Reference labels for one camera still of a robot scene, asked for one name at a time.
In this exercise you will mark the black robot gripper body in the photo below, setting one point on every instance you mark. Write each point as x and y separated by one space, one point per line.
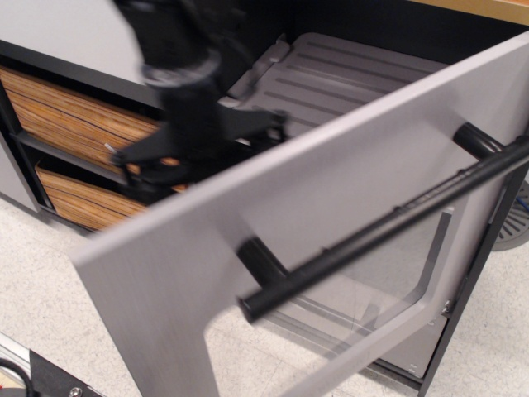
198 138

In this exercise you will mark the grey toy oven door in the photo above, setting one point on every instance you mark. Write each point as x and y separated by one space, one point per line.
166 282

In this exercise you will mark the black oven door handle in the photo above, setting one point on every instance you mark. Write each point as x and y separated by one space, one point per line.
278 285

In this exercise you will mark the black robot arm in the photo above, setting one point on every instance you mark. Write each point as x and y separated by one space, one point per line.
183 64

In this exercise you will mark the grey oven rack shelf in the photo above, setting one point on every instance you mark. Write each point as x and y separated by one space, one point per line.
319 78

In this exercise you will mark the grey lower oven drawer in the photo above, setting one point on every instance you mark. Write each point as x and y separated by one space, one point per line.
414 354

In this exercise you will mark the upper wood-grain fabric bin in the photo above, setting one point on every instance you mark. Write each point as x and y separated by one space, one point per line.
77 124

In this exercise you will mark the wood-grain fabric bin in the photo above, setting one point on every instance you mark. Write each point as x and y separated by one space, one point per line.
77 124
84 198

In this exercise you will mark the lower wood-grain fabric bin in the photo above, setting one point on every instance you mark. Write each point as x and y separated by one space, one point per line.
84 198

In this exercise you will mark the grey round fan base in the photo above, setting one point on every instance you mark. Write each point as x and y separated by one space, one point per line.
514 231

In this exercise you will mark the wooden countertop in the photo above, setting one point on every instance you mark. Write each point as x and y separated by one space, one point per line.
509 11

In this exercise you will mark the toy kitchen cabinet frame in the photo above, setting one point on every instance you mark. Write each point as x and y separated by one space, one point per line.
89 48

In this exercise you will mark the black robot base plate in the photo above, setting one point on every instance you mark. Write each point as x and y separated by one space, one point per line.
44 379

